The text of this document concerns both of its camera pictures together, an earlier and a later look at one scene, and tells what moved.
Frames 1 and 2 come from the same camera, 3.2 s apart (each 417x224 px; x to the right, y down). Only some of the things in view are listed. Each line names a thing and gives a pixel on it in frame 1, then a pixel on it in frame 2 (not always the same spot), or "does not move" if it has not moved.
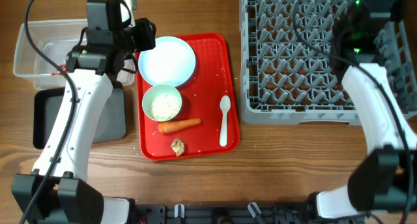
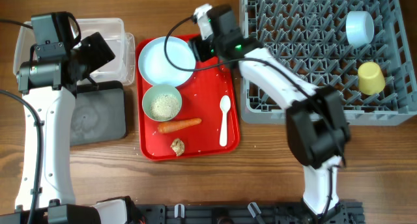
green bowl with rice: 161,103 does not move
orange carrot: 167,127 does not move
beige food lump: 178,146 does not move
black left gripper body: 139,38 -> 93,55
